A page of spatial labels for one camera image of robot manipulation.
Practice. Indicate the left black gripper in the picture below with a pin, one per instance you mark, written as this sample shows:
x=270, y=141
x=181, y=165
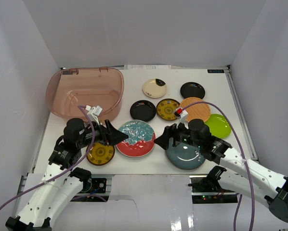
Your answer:
x=103, y=134

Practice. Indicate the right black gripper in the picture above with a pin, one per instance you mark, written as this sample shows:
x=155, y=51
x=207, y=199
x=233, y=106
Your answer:
x=169, y=132

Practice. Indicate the yellow patterned plate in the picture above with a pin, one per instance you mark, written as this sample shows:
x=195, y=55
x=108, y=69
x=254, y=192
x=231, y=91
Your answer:
x=166, y=108
x=100, y=154

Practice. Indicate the red and teal plate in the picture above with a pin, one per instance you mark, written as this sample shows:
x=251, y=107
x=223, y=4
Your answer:
x=140, y=141

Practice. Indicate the dark blue-grey large plate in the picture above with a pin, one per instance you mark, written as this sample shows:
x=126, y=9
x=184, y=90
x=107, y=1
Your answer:
x=185, y=157

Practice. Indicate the woven bamboo plate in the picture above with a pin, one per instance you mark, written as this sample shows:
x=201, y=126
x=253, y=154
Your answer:
x=198, y=111

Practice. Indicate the cream and black plate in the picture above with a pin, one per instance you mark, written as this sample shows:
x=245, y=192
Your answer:
x=154, y=88

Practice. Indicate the lime green plate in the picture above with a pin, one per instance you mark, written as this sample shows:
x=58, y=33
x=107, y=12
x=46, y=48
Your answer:
x=218, y=126

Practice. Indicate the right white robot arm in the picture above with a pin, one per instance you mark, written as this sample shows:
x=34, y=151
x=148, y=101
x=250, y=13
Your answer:
x=232, y=172

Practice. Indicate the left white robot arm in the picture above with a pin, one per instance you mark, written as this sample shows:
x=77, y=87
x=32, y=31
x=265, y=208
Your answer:
x=62, y=180

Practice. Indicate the pink translucent plastic bin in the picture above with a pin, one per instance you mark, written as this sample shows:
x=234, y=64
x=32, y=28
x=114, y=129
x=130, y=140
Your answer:
x=69, y=88

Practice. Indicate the white papers at back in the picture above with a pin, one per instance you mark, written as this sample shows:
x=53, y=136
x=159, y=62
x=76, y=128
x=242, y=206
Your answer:
x=146, y=66

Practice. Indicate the dark blue table label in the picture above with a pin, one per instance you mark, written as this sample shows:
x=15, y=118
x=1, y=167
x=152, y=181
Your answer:
x=215, y=71

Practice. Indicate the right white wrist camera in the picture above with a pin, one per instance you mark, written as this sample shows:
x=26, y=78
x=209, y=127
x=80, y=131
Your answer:
x=181, y=115

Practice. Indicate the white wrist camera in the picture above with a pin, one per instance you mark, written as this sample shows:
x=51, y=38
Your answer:
x=93, y=113
x=181, y=115

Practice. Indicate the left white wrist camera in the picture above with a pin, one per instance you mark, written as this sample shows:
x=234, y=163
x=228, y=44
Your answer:
x=93, y=113

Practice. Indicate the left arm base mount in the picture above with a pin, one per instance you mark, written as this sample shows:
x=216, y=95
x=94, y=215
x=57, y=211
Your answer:
x=95, y=190

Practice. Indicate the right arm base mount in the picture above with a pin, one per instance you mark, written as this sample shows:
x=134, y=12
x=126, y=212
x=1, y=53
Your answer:
x=204, y=194

